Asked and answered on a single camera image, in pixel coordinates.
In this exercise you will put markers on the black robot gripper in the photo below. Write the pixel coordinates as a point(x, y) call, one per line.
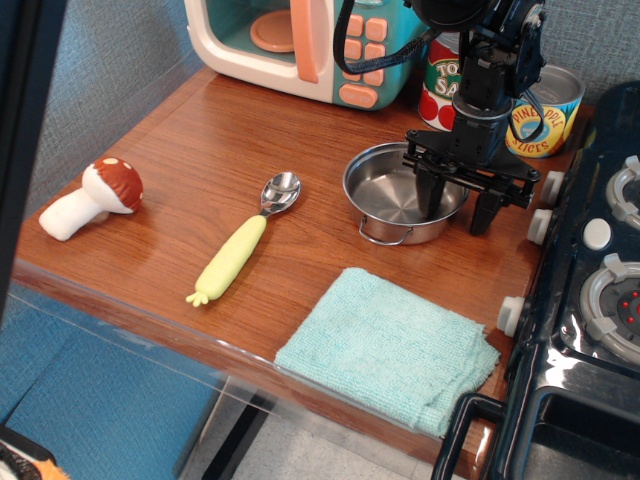
point(474, 155)

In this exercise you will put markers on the small stainless steel pan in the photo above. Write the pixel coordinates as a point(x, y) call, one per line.
point(383, 198)

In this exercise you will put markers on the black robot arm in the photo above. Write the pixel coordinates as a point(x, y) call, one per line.
point(500, 59)

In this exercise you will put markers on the toy microwave teal and cream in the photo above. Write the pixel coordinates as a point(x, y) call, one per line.
point(220, 34)

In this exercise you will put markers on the orange microwave turntable plate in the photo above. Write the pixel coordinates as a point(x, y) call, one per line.
point(273, 32)

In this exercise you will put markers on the grey stove knob middle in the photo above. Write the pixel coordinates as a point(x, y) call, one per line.
point(539, 226)

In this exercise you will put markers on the grey stove knob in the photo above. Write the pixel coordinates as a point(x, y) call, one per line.
point(551, 187)
point(509, 314)
point(539, 226)

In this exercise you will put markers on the grey stove knob rear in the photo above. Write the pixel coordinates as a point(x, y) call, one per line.
point(551, 187)

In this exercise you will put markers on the pineapple slices can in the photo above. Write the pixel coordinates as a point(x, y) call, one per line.
point(559, 92)

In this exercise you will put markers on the tomato sauce can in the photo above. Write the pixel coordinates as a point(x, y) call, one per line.
point(441, 82)

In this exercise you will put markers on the grey stove knob front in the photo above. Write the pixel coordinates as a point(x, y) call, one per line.
point(509, 314)

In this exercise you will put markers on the light blue folded cloth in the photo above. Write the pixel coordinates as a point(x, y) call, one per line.
point(390, 351)

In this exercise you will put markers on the black toy stove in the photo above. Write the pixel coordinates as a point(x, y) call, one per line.
point(571, 409)

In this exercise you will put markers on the plush brown cap mushroom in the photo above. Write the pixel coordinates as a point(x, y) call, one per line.
point(108, 185)

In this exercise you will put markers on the orange and black corner object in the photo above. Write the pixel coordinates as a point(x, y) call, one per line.
point(23, 459)

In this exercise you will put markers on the spoon with yellow-green handle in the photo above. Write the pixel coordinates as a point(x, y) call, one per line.
point(279, 194)

